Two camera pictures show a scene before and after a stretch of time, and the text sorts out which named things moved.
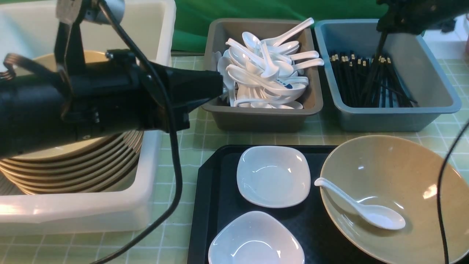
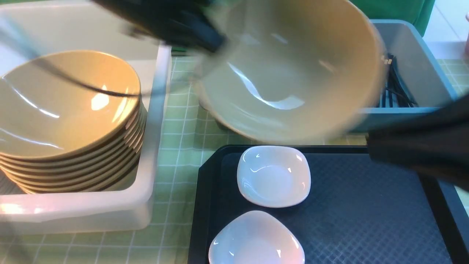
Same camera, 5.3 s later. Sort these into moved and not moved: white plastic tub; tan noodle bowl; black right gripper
Moved: tan noodle bowl; black right gripper
Not moved: white plastic tub
